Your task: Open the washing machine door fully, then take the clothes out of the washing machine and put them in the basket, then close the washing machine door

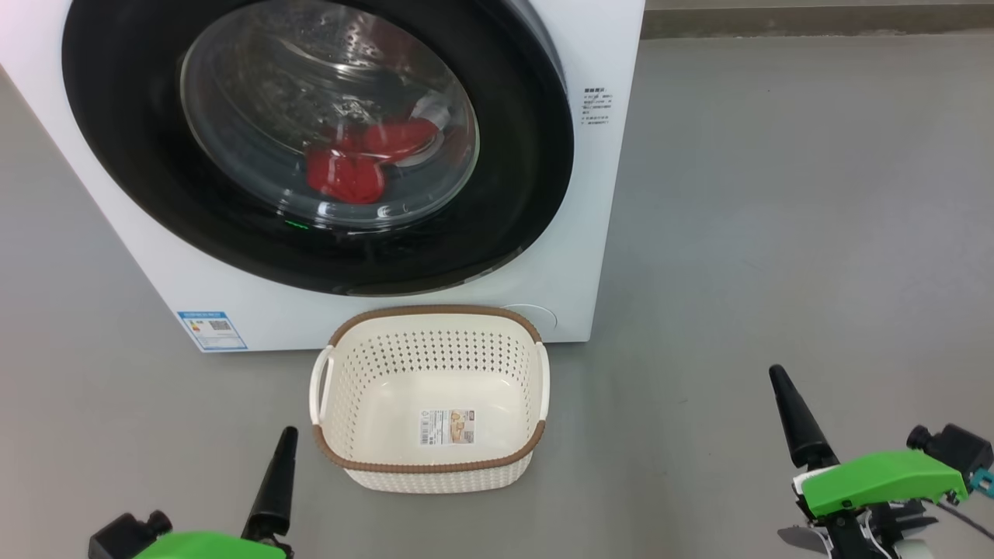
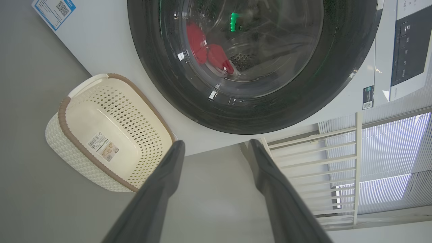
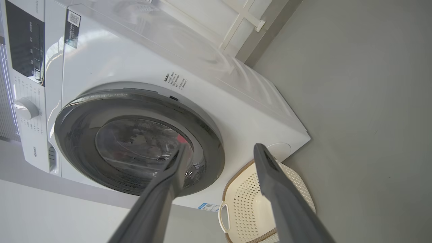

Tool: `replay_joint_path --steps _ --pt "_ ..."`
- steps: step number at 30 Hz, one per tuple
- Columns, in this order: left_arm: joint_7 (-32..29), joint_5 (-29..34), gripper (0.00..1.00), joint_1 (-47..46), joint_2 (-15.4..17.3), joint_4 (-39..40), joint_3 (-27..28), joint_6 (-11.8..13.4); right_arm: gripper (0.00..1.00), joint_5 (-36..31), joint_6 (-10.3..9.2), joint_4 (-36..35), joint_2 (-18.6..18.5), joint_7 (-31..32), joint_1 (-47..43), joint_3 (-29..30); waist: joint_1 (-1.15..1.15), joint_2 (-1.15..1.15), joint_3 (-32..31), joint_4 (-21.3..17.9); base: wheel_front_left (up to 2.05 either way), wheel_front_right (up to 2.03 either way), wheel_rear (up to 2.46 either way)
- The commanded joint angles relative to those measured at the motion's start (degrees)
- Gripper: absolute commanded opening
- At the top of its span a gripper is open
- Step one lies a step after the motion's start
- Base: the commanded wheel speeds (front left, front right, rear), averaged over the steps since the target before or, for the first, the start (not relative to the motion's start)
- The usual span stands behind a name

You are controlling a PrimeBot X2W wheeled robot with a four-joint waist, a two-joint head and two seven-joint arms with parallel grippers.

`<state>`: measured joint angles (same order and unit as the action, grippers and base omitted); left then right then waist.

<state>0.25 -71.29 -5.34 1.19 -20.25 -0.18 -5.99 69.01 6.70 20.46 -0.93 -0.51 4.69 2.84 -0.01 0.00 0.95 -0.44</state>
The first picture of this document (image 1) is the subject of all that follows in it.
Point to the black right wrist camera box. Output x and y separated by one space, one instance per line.
955 446

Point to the round black glass washer door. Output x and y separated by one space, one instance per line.
124 155

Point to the faded printed sticker label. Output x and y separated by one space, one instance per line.
447 427

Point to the cream basket with brown rim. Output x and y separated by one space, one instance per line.
373 419

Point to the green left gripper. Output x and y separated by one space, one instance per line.
210 545

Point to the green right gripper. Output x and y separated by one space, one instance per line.
877 477

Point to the blue energy label sticker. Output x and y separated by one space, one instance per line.
211 330

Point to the white front-load washing machine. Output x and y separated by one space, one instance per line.
606 233

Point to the red and white garment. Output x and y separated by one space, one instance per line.
345 175

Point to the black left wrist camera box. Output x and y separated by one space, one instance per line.
124 536

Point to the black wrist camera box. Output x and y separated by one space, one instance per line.
955 446
124 536

